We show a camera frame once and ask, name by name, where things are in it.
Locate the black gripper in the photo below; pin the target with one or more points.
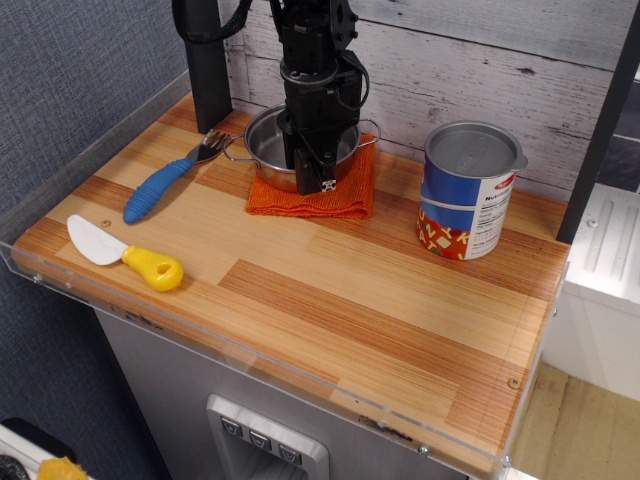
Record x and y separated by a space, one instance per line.
320 105

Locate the stainless steel pot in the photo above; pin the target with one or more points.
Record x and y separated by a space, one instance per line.
263 140

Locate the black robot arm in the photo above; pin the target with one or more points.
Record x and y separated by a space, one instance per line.
312 33

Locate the orange knitted cloth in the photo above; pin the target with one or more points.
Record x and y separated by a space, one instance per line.
352 198

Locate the blue labelled food can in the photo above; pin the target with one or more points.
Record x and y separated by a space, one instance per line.
469 170

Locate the silver toy fridge cabinet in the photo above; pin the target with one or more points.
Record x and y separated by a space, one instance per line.
171 382

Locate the grey dispenser button panel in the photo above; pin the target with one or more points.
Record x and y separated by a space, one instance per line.
252 446

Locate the white ridged plastic box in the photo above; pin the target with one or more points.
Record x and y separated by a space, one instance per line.
593 332

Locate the yellow object at corner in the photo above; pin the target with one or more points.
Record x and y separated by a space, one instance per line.
60 469

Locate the black left frame post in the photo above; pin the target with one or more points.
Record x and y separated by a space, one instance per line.
207 67

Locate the black frame post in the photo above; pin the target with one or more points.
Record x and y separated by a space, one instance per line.
614 102
207 67

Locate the blue handled metal fork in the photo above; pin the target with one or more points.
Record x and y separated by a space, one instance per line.
147 195

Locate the yellow handled white toy knife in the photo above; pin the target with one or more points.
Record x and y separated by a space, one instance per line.
160 272

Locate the black right frame post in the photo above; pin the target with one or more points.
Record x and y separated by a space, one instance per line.
614 102

